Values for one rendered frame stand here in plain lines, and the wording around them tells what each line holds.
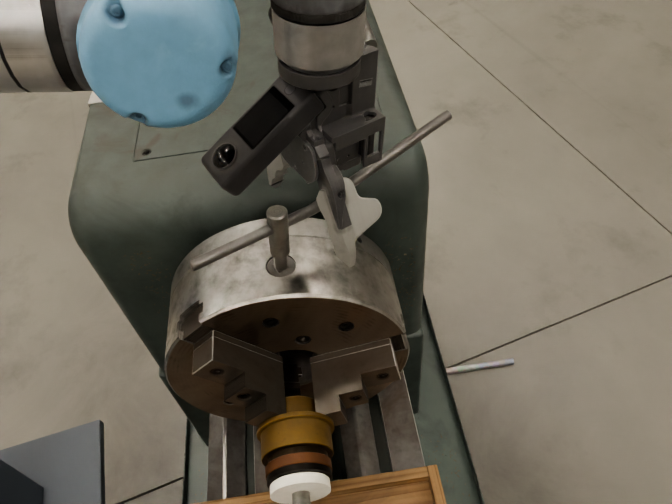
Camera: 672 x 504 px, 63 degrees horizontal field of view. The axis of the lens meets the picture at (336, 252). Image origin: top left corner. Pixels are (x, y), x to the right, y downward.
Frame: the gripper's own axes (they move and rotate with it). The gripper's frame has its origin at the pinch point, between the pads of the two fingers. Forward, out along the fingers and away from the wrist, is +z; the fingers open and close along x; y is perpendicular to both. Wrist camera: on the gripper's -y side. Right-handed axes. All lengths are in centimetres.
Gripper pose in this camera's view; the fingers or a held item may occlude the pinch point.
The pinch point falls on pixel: (305, 227)
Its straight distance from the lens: 61.0
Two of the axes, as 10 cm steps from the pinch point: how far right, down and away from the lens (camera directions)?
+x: -5.8, -6.2, 5.3
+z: -0.1, 6.6, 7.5
